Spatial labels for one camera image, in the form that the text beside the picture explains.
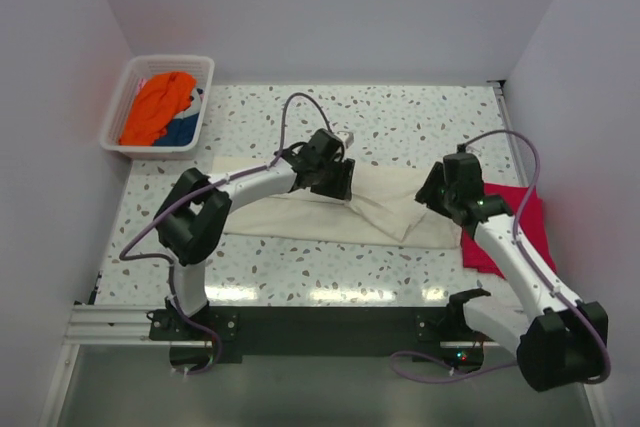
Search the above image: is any orange t shirt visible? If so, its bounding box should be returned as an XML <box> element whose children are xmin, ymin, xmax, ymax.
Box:
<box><xmin>119</xmin><ymin>71</ymin><xmax>197</xmax><ymax>147</ymax></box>

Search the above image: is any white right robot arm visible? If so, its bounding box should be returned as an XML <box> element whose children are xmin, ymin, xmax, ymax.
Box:
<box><xmin>415</xmin><ymin>152</ymin><xmax>611</xmax><ymax>392</ymax></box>

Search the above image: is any red folded t shirt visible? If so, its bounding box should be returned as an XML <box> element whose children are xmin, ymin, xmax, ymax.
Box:
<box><xmin>460</xmin><ymin>183</ymin><xmax>557</xmax><ymax>279</ymax></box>

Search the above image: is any aluminium frame rail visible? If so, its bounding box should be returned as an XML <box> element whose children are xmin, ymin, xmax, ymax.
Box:
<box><xmin>66</xmin><ymin>296</ymin><xmax>532</xmax><ymax>343</ymax></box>

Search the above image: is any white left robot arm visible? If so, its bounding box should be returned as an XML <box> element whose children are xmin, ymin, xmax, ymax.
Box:
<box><xmin>155</xmin><ymin>129</ymin><xmax>355</xmax><ymax>339</ymax></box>

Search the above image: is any white plastic basket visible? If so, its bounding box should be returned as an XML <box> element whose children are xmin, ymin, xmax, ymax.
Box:
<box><xmin>100</xmin><ymin>55</ymin><xmax>215</xmax><ymax>160</ymax></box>

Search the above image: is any blue t shirt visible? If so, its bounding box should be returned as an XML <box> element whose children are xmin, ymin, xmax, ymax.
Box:
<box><xmin>153</xmin><ymin>88</ymin><xmax>203</xmax><ymax>147</ymax></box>

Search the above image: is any cream t shirt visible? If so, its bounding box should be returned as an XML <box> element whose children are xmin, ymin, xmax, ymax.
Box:
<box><xmin>224</xmin><ymin>163</ymin><xmax>461</xmax><ymax>249</ymax></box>

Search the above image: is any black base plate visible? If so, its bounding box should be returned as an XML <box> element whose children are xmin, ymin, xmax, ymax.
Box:
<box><xmin>146</xmin><ymin>305</ymin><xmax>488</xmax><ymax>373</ymax></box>

